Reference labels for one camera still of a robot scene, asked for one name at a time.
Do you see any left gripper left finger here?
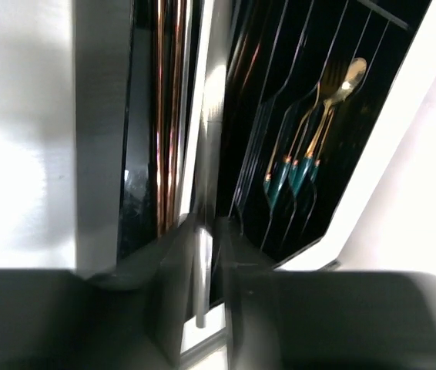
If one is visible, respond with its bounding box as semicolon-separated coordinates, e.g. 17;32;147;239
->
75;214;197;369

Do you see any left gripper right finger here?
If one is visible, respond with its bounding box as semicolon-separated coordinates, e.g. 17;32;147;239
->
216;217;436;369

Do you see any gold spoon green handle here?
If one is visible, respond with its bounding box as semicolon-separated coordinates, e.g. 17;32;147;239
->
309;108;335;183
288;57;367;195

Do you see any gold fork green handle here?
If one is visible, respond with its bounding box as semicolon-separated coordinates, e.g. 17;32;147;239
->
263;67;339;207

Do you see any black cutlery organizer tray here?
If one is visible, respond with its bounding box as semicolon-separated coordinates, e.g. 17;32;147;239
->
113;0;434;309

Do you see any aluminium front rail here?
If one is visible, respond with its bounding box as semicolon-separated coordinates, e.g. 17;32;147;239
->
179;330;226;369

